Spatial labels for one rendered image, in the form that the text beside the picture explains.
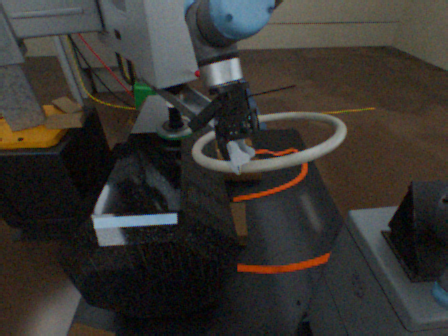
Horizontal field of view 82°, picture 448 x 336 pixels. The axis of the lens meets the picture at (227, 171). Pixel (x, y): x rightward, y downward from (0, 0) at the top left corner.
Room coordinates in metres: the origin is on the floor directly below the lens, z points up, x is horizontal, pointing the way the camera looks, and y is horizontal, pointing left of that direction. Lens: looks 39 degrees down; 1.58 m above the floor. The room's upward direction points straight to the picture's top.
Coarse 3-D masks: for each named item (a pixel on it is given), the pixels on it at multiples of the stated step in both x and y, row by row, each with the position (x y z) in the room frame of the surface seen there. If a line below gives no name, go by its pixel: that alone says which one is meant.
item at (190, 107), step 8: (136, 80) 1.36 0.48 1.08; (144, 80) 1.37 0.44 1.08; (152, 88) 1.30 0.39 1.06; (184, 88) 1.25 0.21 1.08; (192, 88) 1.21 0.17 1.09; (168, 96) 1.15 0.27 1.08; (192, 96) 1.20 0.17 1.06; (200, 96) 1.14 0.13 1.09; (176, 104) 1.09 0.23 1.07; (184, 104) 1.04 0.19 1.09; (192, 104) 1.13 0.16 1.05; (200, 104) 1.13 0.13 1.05; (184, 112) 1.04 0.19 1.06; (192, 112) 0.98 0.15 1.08; (208, 128) 0.89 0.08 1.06
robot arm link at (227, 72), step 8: (216, 64) 0.53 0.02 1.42; (224, 64) 0.53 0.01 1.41; (232, 64) 0.54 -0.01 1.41; (240, 64) 0.56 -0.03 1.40; (200, 72) 0.55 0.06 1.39; (208, 72) 0.53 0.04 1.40; (216, 72) 0.52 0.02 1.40; (224, 72) 0.52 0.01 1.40; (232, 72) 0.53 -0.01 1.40; (240, 72) 0.55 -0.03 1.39; (208, 80) 0.53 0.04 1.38; (216, 80) 0.52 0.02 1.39; (224, 80) 0.52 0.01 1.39; (232, 80) 0.52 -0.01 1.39
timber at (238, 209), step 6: (234, 204) 1.36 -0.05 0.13; (240, 204) 1.36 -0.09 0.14; (234, 210) 1.30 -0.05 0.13; (240, 210) 1.30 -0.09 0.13; (234, 216) 1.25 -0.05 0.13; (240, 216) 1.25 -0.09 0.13; (234, 222) 1.19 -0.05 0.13; (240, 222) 1.19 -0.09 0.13; (240, 228) 1.14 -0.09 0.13; (246, 228) 1.14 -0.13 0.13; (240, 234) 1.09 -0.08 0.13; (246, 234) 1.09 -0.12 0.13; (240, 240) 1.08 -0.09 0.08; (246, 240) 1.08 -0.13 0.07
